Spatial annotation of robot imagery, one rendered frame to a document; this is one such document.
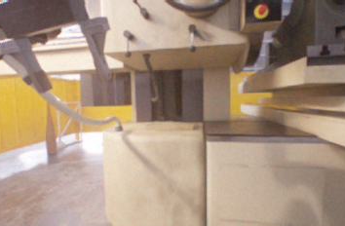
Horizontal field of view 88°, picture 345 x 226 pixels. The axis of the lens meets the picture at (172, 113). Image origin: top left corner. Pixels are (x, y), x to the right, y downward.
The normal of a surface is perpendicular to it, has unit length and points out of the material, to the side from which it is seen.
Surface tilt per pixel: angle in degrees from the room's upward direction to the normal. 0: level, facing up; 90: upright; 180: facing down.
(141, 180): 90
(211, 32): 90
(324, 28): 90
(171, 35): 90
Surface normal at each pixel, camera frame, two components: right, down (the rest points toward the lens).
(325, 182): -0.16, 0.07
